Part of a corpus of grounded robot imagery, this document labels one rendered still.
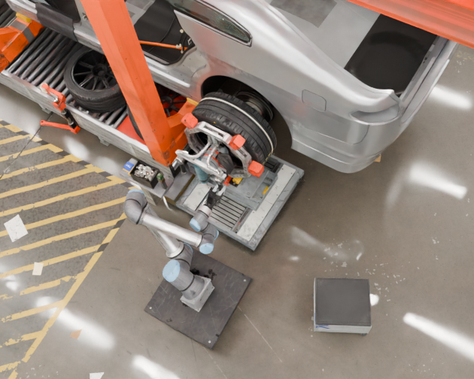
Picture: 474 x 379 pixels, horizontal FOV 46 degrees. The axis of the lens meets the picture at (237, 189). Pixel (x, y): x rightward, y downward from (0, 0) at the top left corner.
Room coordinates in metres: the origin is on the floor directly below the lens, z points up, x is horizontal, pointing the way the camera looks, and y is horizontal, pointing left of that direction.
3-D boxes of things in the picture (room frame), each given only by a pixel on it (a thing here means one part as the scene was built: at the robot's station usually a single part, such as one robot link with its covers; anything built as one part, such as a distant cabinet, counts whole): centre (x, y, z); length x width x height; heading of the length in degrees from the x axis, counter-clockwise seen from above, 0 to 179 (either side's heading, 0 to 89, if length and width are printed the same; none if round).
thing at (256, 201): (2.25, -0.06, 0.13); 0.50 x 0.36 x 0.10; 47
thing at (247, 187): (2.27, -0.04, 0.32); 0.40 x 0.30 x 0.28; 47
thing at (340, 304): (1.00, -0.58, 0.17); 0.43 x 0.36 x 0.34; 76
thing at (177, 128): (2.64, 0.27, 0.69); 0.52 x 0.17 x 0.35; 137
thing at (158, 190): (2.29, 0.70, 0.44); 0.43 x 0.17 x 0.03; 47
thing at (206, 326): (1.28, 0.45, 0.15); 0.60 x 0.60 x 0.30; 50
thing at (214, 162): (2.09, 0.12, 0.85); 0.21 x 0.14 x 0.14; 137
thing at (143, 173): (2.27, 0.69, 0.51); 0.20 x 0.14 x 0.13; 51
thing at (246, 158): (2.14, 0.07, 0.85); 0.54 x 0.07 x 0.54; 47
